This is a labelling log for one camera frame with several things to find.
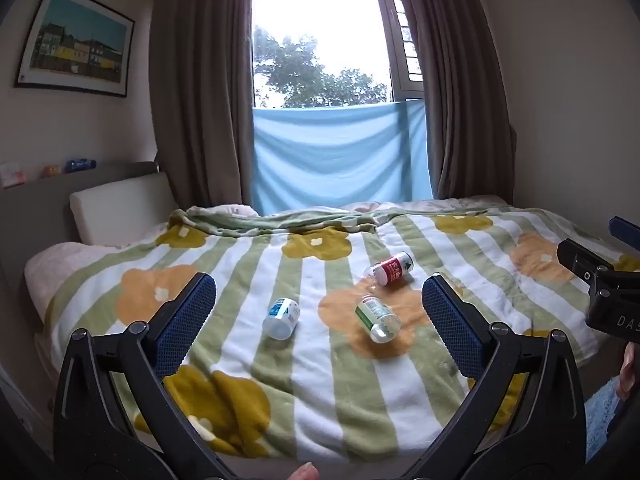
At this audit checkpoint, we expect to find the green label plastic cup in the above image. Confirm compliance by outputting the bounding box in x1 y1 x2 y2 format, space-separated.
355 295 402 345

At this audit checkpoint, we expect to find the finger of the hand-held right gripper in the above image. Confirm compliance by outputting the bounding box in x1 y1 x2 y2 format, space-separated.
608 216 640 255
556 238 617 282

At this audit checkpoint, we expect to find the person's right hand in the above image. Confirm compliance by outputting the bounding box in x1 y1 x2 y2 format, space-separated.
619 344 640 402

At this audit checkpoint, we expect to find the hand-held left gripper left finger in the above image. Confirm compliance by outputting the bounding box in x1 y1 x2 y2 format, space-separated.
52 272 236 480

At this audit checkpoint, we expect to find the light blue cloth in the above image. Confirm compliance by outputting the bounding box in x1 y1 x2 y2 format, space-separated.
251 100 434 216

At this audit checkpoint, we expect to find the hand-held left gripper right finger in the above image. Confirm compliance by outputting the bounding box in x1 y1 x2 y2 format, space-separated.
405 274 587 480

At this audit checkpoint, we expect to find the blue label plastic cup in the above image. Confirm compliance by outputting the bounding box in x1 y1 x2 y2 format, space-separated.
262 297 301 340

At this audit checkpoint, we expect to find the person's right forearm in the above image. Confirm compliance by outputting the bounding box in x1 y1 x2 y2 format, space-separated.
584 377 640 463

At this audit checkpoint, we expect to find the red label plastic cup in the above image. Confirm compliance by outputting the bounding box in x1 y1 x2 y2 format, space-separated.
363 252 414 287

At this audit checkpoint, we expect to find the grey headboard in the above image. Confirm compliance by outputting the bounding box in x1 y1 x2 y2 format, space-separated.
0 161 162 333

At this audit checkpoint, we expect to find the framed houses picture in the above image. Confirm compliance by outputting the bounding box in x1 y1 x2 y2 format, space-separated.
14 0 136 99

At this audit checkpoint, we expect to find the brown curtain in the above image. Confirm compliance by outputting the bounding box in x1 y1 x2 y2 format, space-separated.
406 0 517 207
149 0 259 214

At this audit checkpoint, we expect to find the window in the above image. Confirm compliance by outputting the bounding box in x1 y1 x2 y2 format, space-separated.
250 0 427 111

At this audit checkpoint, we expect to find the white pillow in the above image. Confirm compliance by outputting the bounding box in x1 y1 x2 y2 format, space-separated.
69 172 179 247

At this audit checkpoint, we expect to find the striped flower print blanket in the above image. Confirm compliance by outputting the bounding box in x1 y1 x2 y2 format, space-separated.
42 207 640 461

